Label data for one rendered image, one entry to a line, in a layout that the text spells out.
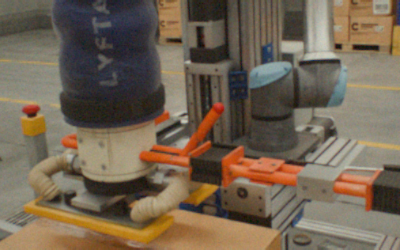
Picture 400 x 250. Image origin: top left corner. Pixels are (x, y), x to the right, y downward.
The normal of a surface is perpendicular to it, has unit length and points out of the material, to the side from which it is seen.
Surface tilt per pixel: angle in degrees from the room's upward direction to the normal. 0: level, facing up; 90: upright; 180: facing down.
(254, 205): 90
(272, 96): 90
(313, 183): 90
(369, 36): 92
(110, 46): 109
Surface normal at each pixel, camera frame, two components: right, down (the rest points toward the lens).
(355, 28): -0.57, 0.26
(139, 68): 0.66, -0.04
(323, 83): -0.10, 0.00
